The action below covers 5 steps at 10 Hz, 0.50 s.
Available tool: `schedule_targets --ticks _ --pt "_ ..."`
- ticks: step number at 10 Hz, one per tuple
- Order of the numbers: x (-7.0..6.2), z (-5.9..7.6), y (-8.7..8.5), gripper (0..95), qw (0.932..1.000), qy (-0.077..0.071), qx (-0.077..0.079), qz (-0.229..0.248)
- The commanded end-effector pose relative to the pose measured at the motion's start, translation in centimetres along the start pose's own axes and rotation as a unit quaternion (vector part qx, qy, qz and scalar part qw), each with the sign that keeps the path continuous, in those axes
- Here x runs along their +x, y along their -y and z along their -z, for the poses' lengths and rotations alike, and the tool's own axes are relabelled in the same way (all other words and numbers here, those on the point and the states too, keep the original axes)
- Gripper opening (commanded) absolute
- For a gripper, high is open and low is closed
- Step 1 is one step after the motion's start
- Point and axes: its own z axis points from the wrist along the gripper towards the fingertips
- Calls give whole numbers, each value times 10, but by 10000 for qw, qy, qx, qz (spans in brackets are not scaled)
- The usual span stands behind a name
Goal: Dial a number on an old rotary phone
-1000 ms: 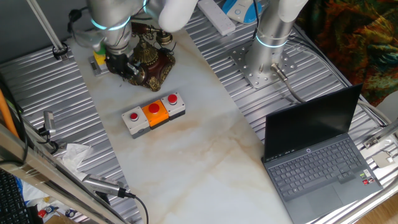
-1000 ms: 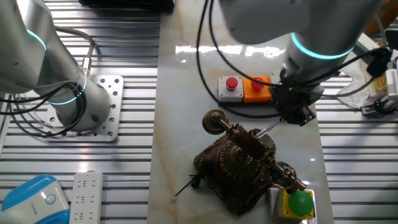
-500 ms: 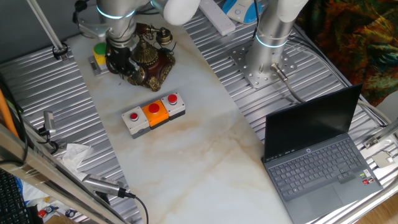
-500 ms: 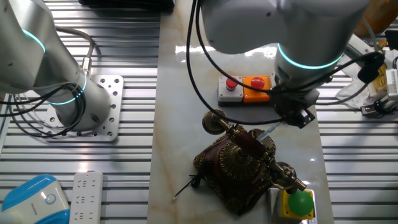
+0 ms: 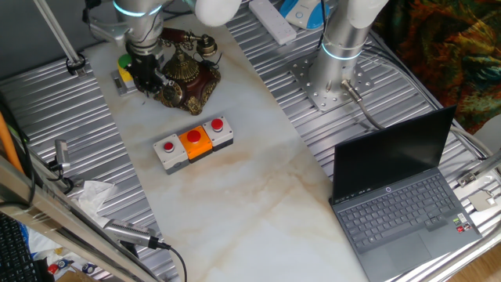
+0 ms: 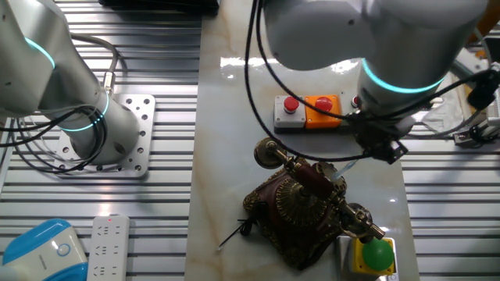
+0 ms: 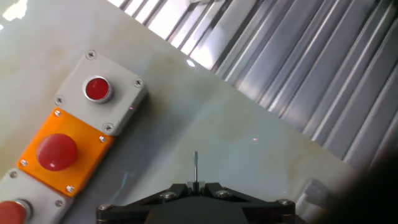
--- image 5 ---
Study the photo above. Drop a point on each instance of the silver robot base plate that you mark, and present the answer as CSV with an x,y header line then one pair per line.
x,y
313,88

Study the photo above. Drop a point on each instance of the antique brown rotary telephone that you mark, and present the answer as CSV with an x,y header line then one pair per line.
x,y
184,37

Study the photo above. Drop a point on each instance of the white power strip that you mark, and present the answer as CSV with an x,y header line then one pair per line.
x,y
274,21

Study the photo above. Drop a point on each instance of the grey box flat red button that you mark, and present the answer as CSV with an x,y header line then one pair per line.
x,y
172,156

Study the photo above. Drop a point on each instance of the orange box red mushroom button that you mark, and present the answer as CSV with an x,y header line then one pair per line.
x,y
197,147

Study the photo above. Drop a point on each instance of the dark grey laptop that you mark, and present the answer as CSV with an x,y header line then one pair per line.
x,y
391,156

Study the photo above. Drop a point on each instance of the small red blue toy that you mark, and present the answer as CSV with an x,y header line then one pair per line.
x,y
58,266

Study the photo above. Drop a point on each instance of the black keyboard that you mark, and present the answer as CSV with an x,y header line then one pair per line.
x,y
13,254

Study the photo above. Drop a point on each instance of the white round chair back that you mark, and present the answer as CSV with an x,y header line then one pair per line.
x,y
491,133

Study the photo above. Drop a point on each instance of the small silver camera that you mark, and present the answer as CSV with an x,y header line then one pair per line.
x,y
61,152

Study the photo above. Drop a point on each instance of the small metal plate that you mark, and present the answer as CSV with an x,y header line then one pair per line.
x,y
482,200

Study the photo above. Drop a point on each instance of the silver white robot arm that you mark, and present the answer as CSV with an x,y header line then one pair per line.
x,y
141,23

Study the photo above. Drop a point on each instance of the brown cardboard box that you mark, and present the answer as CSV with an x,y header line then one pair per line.
x,y
74,276

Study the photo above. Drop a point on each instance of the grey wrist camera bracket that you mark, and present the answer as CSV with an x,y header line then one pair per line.
x,y
105,33

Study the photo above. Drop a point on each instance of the grey box red mushroom button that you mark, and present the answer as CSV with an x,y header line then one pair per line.
x,y
223,137

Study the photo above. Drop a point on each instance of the yellow box green dome button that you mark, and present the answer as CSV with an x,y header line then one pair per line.
x,y
125,72

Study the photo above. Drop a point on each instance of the silver ribbed camera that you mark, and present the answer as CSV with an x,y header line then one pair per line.
x,y
129,233

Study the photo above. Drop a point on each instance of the white crumpled tissue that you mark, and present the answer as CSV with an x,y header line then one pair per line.
x,y
92,196

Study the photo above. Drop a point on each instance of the aluminium frame beam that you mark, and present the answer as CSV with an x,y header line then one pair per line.
x,y
58,219

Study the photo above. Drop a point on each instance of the brown brass rotary phone base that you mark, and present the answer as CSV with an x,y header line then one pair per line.
x,y
195,86

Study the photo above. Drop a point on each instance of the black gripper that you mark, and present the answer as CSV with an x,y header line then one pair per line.
x,y
143,62

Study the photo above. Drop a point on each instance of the aluminium bar clamp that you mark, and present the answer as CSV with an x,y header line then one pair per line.
x,y
481,168

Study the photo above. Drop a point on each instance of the blue white rounded device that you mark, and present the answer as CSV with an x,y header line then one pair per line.
x,y
303,13

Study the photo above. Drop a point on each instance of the colourful patterned cloth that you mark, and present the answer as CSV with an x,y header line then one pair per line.
x,y
450,47

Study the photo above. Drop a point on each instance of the white tripod pole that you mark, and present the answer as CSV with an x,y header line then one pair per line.
x,y
58,35

